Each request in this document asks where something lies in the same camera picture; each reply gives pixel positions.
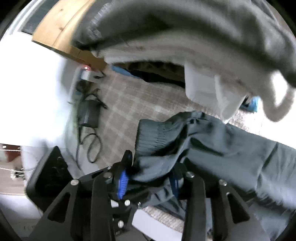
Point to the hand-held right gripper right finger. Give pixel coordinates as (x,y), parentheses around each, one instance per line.
(174,187)

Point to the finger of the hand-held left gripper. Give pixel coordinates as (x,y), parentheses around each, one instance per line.
(123,213)
(127,160)

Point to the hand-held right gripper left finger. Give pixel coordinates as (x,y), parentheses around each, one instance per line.
(122,185)

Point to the dark teal jacket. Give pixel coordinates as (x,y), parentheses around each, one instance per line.
(231,148)

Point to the stack of folded clothes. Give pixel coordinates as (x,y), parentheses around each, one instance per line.
(185,30)

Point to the plaid woven mat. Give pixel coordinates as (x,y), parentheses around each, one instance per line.
(129,102)

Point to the pine wood board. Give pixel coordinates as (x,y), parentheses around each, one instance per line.
(60,25)

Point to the white window frame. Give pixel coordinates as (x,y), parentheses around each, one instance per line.
(34,4)

